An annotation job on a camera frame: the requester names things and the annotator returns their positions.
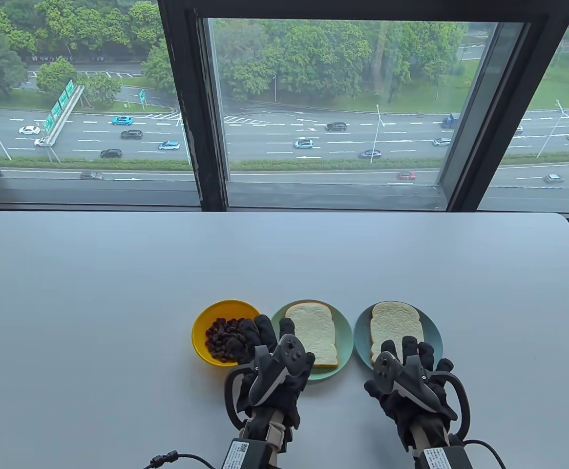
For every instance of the person's right hand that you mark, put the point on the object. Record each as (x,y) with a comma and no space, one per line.
(423,356)

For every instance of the person's left hand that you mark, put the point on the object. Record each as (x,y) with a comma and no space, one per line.
(264,337)

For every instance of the pile of dark cranberries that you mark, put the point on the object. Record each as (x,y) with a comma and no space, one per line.
(223,337)

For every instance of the white toast slice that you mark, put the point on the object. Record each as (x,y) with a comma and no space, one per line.
(394,322)
(313,327)

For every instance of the yellow bowl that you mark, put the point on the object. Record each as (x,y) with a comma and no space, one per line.
(201,337)

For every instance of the person's right forearm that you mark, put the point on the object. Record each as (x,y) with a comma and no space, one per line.
(431,432)

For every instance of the person's left forearm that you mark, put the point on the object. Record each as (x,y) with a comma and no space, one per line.
(261,427)

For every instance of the grey handheld controller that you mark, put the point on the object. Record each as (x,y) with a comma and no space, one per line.
(274,376)
(401,386)

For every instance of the blue plate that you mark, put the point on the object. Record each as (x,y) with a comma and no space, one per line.
(362,337)

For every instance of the light green plate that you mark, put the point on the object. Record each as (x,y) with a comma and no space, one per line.
(343,337)

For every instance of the beige wrist watch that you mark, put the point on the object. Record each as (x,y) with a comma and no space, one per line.
(275,435)

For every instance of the black box with white label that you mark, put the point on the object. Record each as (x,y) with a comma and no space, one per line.
(443,459)
(245,454)

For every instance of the dark window frame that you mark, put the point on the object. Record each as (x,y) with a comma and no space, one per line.
(206,171)

